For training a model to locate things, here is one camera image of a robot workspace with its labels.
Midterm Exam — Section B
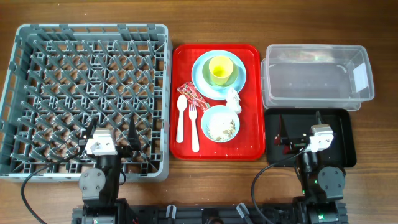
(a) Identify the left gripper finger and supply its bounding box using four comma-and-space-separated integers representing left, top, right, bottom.
84, 118, 98, 139
127, 116, 141, 150

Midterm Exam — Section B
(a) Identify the light blue bowl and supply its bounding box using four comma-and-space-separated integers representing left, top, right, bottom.
201, 105, 240, 143

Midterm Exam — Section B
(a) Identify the white plastic spoon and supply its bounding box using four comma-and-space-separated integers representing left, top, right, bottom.
176, 95, 187, 143

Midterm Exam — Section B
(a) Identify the white plastic fork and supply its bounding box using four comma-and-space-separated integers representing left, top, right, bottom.
188, 103, 200, 152

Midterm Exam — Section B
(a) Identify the red strawberry snack wrapper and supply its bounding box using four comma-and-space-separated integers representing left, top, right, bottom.
177, 82, 211, 112

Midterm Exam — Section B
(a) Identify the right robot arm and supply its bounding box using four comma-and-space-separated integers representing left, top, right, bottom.
274, 112, 348, 223

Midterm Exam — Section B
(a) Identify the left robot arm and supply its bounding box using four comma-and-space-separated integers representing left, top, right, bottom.
72, 119, 141, 224

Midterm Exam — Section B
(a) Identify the grey dishwasher rack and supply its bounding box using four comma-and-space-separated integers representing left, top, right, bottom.
1, 24, 173, 182

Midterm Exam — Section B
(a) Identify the red plastic tray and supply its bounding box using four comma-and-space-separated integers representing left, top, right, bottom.
169, 44, 266, 161

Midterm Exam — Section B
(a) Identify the clear plastic bin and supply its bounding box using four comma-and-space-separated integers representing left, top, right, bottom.
261, 44, 375, 111

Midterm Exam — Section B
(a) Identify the crumpled white tissue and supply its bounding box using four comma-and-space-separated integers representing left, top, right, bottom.
226, 87, 242, 114

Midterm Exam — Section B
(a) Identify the light blue plate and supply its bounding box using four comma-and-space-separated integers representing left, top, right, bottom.
192, 50, 246, 100

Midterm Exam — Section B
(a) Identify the yellow plastic cup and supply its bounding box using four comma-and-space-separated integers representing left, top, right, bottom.
209, 55, 234, 85

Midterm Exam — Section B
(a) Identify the green bowl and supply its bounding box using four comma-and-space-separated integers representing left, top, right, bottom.
202, 58, 239, 89

